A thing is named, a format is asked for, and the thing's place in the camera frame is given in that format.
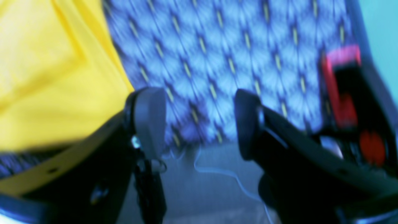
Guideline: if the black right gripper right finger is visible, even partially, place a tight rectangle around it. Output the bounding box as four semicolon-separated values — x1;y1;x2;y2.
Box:
234;89;397;224

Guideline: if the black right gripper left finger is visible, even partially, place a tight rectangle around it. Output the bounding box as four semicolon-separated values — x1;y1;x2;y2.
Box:
1;87;167;224

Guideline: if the yellow T-shirt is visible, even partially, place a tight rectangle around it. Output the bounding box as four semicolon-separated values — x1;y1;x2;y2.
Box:
0;0;134;152

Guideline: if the red black table clamp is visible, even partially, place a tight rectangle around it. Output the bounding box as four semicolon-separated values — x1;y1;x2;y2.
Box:
320;44;397;177

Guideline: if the blue fan-patterned tablecloth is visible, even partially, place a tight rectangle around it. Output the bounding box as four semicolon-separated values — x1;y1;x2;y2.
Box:
1;0;373;179

